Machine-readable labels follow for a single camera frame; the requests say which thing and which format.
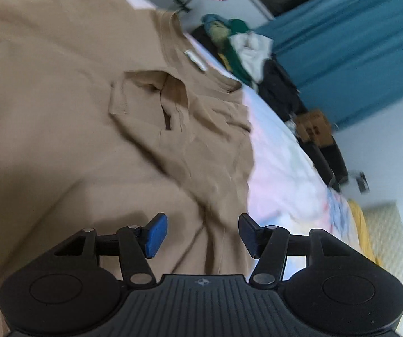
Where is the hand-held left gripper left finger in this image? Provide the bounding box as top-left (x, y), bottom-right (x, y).
top-left (53, 212), bottom-right (169, 286)

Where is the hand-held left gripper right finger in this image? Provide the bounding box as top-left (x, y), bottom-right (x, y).
top-left (238, 213), bottom-right (350, 288)

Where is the tan t-shirt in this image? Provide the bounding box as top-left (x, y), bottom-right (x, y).
top-left (0, 0), bottom-right (257, 337)

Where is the pile of assorted clothes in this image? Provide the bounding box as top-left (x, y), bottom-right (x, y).
top-left (191, 14), bottom-right (309, 120)

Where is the pastel printed bed sheet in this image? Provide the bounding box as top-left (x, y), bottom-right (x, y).
top-left (0, 0), bottom-right (356, 281)

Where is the black chair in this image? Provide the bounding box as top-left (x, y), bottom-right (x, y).
top-left (301, 135), bottom-right (349, 192)

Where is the yellow cloth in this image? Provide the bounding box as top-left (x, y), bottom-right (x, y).
top-left (348, 199), bottom-right (379, 265)

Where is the brown cardboard box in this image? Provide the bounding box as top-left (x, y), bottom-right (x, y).
top-left (294, 110), bottom-right (334, 148)

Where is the cream textured mattress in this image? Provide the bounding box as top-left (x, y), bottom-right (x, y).
top-left (362, 202), bottom-right (403, 302)

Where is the teal curtain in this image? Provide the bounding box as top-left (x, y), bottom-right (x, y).
top-left (254, 0), bottom-right (403, 130)

